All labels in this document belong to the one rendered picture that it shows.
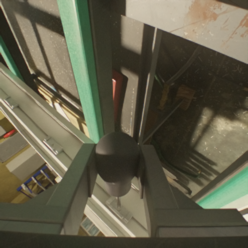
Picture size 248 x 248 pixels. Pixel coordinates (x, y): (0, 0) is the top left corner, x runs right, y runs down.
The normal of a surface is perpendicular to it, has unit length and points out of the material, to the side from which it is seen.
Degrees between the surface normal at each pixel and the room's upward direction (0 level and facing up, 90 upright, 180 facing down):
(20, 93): 90
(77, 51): 0
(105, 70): 90
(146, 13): 0
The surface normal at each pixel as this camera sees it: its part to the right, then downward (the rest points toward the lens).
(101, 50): 0.75, 0.53
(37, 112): 0.02, -0.61
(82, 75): -0.66, 0.59
